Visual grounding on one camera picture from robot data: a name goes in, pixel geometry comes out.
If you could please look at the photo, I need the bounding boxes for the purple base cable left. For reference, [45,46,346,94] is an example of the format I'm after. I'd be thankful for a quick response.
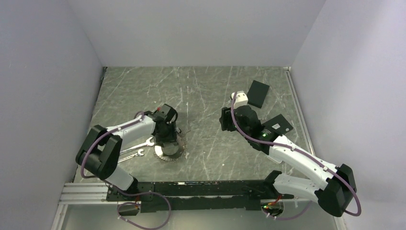
[116,192,172,230]

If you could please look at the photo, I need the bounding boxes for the black square plate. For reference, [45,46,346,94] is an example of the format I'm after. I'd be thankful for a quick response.
[247,80,270,108]

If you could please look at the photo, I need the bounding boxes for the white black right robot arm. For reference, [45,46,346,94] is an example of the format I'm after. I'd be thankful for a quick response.
[219,105,361,217]

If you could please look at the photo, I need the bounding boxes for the aluminium frame rail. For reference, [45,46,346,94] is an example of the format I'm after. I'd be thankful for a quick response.
[51,183,108,230]

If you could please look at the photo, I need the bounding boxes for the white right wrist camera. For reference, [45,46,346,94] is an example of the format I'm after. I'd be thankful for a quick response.
[231,91,248,109]

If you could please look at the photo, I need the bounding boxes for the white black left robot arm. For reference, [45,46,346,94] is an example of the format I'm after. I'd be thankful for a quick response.
[75,104,184,201]

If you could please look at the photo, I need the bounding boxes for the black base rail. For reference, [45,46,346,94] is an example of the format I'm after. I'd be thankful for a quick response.
[106,180,293,213]

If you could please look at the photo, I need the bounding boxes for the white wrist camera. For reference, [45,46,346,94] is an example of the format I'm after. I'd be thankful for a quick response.
[231,91,248,109]
[154,103,178,123]

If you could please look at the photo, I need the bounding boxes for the large silver wrench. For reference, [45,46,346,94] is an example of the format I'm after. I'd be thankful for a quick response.
[120,137,155,155]

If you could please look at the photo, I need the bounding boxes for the small silver wrench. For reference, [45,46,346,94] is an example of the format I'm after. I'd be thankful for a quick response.
[118,149,144,163]

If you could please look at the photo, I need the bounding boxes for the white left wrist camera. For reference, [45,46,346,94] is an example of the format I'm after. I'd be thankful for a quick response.
[154,103,178,123]

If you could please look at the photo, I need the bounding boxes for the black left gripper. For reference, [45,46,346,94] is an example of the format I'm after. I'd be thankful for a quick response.
[154,122,177,148]

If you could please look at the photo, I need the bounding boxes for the steel ring disc with keyrings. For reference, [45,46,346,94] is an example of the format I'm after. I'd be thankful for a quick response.
[154,134,185,162]

